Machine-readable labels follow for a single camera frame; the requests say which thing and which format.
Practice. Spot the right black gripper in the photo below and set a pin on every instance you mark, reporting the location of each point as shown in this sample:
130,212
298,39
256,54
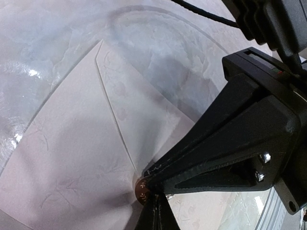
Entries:
263,109

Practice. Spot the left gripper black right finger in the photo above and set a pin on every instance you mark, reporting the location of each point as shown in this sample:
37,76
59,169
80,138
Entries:
165,217

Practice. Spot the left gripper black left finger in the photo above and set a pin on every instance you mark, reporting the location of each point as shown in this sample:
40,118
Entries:
149,214

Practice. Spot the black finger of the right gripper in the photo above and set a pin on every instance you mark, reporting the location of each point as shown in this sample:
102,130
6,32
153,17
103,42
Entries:
202,172

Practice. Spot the red round seal sticker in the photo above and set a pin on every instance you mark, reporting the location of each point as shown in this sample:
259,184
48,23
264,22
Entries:
141,191

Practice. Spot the cream envelope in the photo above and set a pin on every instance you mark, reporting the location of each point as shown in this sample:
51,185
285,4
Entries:
77,151

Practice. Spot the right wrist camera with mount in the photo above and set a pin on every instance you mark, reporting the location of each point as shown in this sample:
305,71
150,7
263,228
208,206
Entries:
281,24

